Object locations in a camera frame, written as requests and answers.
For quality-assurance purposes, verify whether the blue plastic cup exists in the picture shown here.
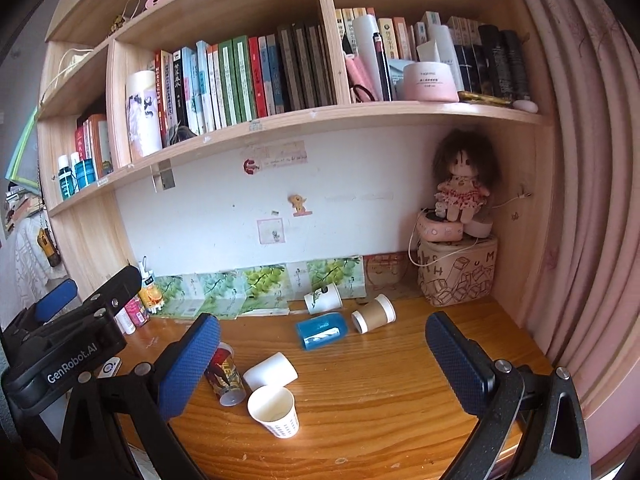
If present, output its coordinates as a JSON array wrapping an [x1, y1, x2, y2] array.
[[295, 312, 349, 351]]

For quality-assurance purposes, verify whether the row of dark-spined books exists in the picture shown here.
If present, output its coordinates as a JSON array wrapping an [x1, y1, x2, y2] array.
[[334, 7, 532, 102]]

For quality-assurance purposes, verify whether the pink cream jar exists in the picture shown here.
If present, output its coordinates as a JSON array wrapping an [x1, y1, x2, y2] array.
[[401, 61, 460, 102]]

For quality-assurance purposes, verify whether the green framed board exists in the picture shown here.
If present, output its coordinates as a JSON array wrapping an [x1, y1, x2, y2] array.
[[5, 107, 41, 196]]

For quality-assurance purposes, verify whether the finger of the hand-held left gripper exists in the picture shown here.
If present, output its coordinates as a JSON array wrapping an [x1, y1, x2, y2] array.
[[82, 265, 143, 312], [34, 280, 80, 323]]

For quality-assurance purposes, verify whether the pink curtain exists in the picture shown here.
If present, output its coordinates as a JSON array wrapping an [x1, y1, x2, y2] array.
[[505, 0, 640, 461]]

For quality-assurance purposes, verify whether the pink square wall sticker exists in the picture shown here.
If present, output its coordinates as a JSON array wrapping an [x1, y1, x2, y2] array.
[[256, 217, 285, 246]]

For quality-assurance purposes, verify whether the pink flat device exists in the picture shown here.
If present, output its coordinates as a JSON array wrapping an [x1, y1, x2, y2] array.
[[416, 210, 466, 242]]

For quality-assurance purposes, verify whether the white squeeze tube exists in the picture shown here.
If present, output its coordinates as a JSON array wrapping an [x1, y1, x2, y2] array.
[[416, 25, 458, 81]]

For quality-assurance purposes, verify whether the row of green-spined books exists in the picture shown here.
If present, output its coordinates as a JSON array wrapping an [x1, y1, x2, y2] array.
[[154, 22, 337, 136]]

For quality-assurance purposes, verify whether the metal shelf bracket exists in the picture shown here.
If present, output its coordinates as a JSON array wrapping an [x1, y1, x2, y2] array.
[[151, 160, 177, 192]]

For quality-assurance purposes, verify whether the red printed paper cup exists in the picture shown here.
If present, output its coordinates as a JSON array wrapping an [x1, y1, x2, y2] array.
[[204, 341, 248, 407]]

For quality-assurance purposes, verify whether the pale paper strip sticker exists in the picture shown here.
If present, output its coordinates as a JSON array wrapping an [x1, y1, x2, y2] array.
[[252, 141, 308, 167]]

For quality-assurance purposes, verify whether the plain white paper cup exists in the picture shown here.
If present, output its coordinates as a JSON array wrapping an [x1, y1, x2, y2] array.
[[242, 352, 299, 391]]

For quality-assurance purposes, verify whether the yellow printed bottle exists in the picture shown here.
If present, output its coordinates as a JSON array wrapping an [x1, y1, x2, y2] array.
[[139, 257, 166, 313]]

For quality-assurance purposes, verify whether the orange figure wall sticker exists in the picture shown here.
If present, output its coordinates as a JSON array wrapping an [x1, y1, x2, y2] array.
[[287, 192, 313, 217]]

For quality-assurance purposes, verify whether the dark folded cloth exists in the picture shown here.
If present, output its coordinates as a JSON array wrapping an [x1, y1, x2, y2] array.
[[165, 125, 198, 148]]

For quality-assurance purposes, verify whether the wooden bookshelf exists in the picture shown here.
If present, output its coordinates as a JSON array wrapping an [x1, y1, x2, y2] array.
[[35, 0, 558, 291]]

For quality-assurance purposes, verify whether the white patterned paper cup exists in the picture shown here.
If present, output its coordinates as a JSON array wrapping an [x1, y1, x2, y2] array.
[[247, 385, 300, 440]]

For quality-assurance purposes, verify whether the row of red-spined books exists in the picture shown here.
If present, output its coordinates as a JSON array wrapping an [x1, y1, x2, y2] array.
[[75, 114, 114, 178]]

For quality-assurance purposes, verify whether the brown-haired cloth doll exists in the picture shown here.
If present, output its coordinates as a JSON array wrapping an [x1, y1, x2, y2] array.
[[431, 129, 502, 223]]

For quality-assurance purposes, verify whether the pink tube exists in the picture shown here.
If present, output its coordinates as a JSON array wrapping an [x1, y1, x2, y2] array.
[[127, 297, 149, 326]]

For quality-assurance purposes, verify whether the row of green leaf booklets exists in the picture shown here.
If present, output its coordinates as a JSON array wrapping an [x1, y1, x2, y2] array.
[[152, 255, 367, 321]]

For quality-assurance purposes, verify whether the white printed cylinder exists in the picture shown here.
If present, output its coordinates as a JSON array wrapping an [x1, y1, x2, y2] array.
[[125, 70, 163, 160]]

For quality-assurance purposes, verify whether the teal white-capped bottle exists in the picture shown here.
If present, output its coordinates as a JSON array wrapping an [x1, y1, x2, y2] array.
[[56, 154, 76, 200], [72, 152, 97, 191]]

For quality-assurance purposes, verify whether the beige printed storage box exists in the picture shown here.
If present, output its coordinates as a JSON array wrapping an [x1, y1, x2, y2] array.
[[417, 235, 500, 307]]

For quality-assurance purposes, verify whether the white cable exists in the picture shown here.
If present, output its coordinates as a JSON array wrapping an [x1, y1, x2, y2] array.
[[407, 192, 531, 268]]

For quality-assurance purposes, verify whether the white cord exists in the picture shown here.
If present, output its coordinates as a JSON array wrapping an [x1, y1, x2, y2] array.
[[40, 47, 96, 103]]

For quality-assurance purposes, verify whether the gold patterned case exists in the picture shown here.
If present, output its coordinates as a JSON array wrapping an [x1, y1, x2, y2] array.
[[457, 91, 516, 107]]

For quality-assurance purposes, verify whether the yellow hanging charm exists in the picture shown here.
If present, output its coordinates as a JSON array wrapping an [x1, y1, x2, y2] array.
[[37, 227, 62, 267]]

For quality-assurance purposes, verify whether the white green-print paper cup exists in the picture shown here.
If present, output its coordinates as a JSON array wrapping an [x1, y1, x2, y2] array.
[[304, 282, 344, 316]]

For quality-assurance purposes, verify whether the gold keychain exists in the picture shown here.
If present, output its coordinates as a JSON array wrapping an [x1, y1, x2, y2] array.
[[109, 0, 141, 36]]

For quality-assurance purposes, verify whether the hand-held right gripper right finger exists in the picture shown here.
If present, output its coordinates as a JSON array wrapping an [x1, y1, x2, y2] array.
[[425, 311, 592, 480]]

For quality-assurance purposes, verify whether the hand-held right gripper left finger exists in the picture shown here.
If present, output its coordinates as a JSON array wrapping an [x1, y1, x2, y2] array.
[[59, 313, 222, 480]]

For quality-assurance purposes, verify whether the brown paper cup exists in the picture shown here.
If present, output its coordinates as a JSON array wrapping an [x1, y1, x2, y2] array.
[[351, 294, 397, 334]]

